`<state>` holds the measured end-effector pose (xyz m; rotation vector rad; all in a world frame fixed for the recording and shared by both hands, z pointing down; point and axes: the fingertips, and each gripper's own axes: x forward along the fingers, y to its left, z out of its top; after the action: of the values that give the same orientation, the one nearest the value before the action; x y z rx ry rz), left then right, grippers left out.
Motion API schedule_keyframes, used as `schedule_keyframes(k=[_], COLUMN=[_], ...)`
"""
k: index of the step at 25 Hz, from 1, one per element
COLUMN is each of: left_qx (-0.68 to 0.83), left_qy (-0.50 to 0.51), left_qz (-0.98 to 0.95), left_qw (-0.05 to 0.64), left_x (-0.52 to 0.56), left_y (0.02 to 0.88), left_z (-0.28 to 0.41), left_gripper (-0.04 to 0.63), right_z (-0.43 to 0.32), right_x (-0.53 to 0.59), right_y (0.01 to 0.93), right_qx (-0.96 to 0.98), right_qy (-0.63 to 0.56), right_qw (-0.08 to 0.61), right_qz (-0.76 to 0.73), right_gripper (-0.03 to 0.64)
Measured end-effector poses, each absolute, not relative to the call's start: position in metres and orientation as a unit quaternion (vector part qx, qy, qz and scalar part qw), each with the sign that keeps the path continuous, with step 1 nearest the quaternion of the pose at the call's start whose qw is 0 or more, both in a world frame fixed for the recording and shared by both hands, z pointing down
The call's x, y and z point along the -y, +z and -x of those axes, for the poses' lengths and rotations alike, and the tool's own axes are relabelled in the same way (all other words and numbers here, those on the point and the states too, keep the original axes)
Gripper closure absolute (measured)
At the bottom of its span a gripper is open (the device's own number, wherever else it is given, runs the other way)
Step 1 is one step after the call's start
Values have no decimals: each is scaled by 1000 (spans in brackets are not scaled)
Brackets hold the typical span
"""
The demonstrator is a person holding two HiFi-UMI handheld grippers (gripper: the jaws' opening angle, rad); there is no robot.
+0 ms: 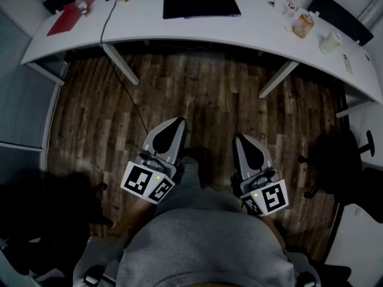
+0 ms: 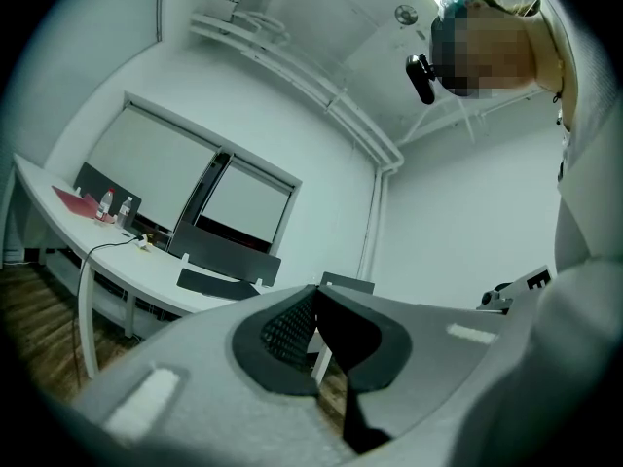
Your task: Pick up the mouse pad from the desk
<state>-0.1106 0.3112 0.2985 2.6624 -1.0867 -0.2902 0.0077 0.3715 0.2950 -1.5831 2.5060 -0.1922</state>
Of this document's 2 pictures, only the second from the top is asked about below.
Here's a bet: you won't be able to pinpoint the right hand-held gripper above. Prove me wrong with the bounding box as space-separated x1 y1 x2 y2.
475 263 552 316

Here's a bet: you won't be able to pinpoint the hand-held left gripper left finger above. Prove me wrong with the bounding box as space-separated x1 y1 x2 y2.
71 283 362 467

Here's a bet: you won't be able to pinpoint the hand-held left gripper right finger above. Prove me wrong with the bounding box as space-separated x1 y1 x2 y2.
314 283 520 457

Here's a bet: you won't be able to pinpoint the black desk divider panel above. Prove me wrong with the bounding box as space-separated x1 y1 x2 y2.
319 270 377 296
73 162 143 219
166 218 283 287

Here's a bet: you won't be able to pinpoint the white desk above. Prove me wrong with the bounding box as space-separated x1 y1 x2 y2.
10 152 337 387

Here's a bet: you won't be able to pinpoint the person's white top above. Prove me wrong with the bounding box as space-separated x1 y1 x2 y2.
528 0 623 274

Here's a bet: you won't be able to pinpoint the thin white ceiling conduit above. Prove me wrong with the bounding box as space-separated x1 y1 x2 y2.
401 87 545 146

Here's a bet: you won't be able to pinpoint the white roller blind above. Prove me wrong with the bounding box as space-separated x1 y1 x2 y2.
198 162 296 245
86 106 219 233

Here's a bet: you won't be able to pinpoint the clear plastic water bottle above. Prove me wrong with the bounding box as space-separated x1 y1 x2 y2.
115 196 134 230

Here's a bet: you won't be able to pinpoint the red-capped plastic bottle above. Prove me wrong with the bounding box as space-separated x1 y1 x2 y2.
94 187 117 223

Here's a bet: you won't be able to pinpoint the person's head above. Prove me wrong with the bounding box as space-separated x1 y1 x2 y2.
429 0 566 100

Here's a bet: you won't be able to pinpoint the red folder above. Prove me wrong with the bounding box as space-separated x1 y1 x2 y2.
51 185 102 220

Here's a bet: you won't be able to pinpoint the blue hair cap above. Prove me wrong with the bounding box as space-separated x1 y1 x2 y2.
437 0 479 20

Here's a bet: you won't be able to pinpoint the white ceiling pipes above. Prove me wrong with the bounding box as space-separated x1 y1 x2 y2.
187 9 406 176

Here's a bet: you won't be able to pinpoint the white vertical wall pipe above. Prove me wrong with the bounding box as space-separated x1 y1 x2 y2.
357 166 390 282

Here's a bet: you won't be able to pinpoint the black cable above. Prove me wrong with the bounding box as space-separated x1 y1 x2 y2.
70 233 145 387

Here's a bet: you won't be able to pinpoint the black head-worn camera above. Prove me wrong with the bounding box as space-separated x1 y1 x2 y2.
405 54 438 106

